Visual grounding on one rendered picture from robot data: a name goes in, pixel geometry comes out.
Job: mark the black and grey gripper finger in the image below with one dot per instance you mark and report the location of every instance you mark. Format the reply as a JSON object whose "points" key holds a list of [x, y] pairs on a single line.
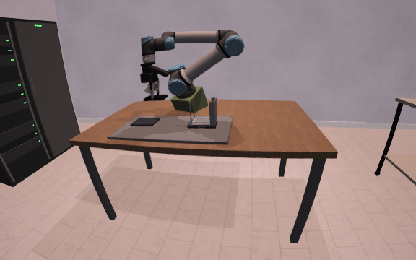
{"points": [[150, 88], [156, 86]]}

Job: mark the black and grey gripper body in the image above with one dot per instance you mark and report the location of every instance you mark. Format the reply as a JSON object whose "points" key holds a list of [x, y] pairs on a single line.
{"points": [[147, 73]]}

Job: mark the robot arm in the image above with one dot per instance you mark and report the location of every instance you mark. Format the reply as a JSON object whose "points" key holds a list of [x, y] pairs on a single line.
{"points": [[228, 44]]}

